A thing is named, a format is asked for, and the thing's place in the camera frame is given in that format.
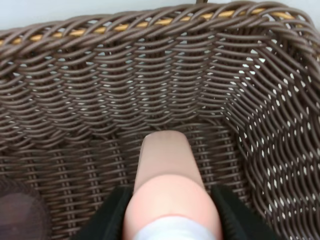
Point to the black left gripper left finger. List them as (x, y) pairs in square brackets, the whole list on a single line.
[(107, 222)]

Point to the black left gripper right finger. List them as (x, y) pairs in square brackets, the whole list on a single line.
[(237, 220)]

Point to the pink bottle white cap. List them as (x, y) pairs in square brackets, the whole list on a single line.
[(169, 200)]

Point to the translucent pink plastic cup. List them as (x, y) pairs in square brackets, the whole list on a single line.
[(24, 214)]

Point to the dark brown wicker basket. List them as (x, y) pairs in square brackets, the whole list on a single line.
[(241, 80)]

